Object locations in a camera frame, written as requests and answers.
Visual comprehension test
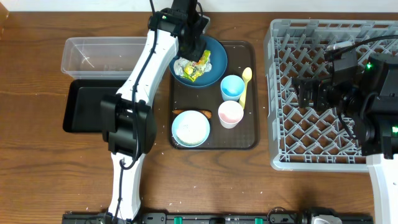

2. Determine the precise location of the pink plastic cup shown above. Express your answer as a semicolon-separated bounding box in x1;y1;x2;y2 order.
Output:
218;101;244;129

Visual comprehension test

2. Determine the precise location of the light blue plastic cup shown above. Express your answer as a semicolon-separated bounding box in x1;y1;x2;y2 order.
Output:
220;75;244;101

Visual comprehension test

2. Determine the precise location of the white tissue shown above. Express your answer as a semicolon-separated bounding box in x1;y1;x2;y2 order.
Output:
173;57;213;77

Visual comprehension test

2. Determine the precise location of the yellow green snack wrapper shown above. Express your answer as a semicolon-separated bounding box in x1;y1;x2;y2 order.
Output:
182;50;212;82

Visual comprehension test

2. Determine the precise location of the dark brown serving tray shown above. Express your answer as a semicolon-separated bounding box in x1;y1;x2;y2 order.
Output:
170;40;260;150

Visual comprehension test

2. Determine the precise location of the light blue bowl with rice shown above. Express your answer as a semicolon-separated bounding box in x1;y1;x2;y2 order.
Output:
171;110;210;147

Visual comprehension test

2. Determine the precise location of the orange carrot piece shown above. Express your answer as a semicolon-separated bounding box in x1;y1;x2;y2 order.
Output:
172;109;212;119

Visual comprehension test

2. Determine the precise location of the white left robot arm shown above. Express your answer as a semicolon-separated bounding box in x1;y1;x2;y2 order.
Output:
100;0;210;223

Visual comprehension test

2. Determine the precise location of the grey dishwasher rack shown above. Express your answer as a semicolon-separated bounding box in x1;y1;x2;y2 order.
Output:
264;19;397;172

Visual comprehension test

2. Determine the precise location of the dark blue plate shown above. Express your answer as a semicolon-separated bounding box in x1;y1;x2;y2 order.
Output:
169;36;228;88

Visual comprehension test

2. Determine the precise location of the yellow plastic spoon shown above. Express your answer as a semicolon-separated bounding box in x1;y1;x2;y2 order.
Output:
239;67;252;109

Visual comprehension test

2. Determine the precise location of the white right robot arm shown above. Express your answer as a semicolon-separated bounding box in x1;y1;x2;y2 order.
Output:
292;53;397;223

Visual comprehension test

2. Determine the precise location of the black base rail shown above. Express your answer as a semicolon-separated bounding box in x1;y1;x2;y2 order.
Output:
62;207;374;224

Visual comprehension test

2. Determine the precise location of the black waste tray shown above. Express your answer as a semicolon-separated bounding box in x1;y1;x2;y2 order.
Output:
63;79;124;133

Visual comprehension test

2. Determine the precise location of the clear plastic waste bin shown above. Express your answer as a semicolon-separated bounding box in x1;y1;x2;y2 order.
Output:
61;37;146;80

